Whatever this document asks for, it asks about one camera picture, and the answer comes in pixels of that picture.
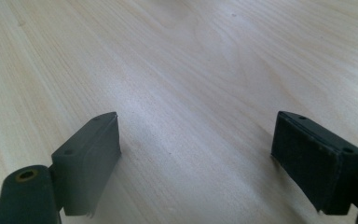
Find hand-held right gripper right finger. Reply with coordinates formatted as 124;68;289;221
270;110;358;217

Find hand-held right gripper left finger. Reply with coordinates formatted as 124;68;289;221
50;111;122;217

